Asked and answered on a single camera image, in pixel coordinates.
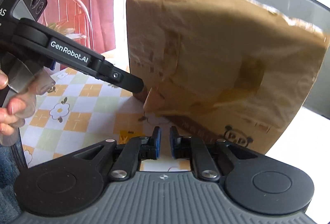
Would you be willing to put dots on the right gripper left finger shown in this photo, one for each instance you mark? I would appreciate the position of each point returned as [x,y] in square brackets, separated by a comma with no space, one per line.
[122,161]

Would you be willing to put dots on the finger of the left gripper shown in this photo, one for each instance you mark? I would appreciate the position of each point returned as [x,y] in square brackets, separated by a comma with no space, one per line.
[118,77]

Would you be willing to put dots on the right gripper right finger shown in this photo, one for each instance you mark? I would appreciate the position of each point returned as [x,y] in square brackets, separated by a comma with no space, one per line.
[208,161]

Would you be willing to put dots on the person's left hand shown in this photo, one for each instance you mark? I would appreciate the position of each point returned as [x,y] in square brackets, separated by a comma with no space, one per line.
[8,116]

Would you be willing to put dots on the floral checkered tablecloth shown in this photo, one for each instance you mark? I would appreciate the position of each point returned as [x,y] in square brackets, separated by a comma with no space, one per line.
[79,111]

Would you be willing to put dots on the brown cardboard box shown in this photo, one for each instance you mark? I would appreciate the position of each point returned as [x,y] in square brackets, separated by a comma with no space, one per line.
[236,69]

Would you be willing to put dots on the red wire chair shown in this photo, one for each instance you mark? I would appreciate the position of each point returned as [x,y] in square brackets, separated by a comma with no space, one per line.
[71,19]

